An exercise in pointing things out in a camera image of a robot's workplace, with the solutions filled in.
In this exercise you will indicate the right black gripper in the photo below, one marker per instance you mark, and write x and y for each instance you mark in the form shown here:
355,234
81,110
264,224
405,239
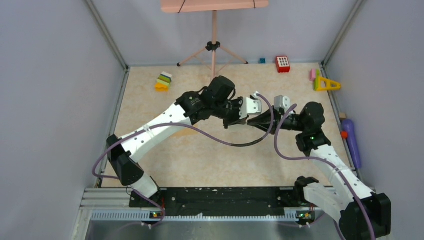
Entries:
263,121

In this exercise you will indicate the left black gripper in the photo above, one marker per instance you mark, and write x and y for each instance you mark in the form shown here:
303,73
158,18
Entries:
234,121

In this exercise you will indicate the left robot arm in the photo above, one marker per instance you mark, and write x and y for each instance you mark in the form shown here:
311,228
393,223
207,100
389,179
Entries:
215,100

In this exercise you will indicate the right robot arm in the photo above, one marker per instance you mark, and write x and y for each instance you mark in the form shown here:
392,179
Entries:
359,212

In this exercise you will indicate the brown kraft envelope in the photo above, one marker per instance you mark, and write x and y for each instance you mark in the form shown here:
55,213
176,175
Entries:
185,132

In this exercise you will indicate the red window toy block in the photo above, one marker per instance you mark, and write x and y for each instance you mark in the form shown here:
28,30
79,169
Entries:
282,64

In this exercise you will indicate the yellow triangle toy block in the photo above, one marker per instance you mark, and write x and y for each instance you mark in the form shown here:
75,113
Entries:
325,84

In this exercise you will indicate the pink toy block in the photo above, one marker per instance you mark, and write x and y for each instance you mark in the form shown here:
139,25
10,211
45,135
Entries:
312,75

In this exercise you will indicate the green toy block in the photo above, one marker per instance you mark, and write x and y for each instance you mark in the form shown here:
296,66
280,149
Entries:
317,73

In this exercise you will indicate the small wooden block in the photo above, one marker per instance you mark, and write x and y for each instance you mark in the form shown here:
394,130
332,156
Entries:
342,116

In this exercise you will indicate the pink tripod stand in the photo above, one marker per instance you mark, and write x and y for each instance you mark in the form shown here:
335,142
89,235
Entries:
212,46

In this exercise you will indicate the purple toy bottle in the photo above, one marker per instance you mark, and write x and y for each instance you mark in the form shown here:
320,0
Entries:
348,134

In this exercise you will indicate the stacked colourful toy blocks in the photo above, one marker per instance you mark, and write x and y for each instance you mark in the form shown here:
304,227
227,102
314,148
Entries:
163,82

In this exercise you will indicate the pink board on tripod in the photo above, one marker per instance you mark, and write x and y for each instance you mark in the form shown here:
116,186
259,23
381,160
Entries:
189,6

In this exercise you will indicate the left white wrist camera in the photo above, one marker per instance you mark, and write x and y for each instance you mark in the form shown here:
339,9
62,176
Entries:
250,106

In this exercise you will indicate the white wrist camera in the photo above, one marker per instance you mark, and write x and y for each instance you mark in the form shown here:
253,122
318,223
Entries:
250,106
282,103

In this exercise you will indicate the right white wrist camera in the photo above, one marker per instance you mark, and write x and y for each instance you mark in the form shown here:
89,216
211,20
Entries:
282,103

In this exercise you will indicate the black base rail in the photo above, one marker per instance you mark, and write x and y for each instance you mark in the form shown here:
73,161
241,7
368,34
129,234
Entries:
228,202

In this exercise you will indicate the white toothed cable duct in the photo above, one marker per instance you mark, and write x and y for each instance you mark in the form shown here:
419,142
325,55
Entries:
147,216

